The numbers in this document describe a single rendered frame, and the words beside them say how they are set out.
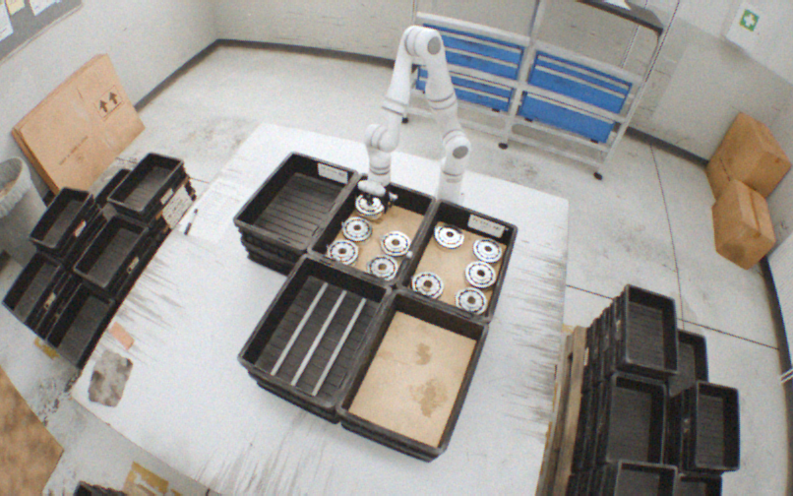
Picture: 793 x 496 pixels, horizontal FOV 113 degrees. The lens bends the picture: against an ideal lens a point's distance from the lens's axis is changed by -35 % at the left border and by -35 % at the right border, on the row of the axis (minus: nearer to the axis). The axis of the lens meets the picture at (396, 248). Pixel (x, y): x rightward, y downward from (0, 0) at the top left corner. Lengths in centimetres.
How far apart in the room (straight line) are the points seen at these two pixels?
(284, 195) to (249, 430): 86
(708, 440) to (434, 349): 141
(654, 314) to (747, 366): 137
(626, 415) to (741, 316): 179
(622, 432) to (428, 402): 102
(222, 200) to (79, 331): 112
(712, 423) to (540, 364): 104
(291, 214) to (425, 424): 87
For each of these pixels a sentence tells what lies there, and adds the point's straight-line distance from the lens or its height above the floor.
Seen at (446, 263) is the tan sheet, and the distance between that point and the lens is 137.
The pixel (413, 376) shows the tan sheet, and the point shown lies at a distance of 118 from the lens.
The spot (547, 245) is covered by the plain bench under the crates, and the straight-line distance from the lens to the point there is 172.
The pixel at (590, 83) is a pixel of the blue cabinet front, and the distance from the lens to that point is 298.
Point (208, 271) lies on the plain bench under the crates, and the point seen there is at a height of 70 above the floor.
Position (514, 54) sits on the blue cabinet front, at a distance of 291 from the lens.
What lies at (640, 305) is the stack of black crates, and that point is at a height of 49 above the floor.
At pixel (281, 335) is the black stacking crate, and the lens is 124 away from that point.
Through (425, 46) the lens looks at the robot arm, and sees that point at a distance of 117.
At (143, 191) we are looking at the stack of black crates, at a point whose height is 49.
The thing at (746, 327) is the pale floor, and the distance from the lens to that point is 347.
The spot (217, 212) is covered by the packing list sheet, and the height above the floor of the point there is 70.
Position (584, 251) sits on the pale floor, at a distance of 280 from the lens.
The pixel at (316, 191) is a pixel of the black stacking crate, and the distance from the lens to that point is 157.
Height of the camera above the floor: 194
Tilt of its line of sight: 53 degrees down
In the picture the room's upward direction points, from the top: 6 degrees clockwise
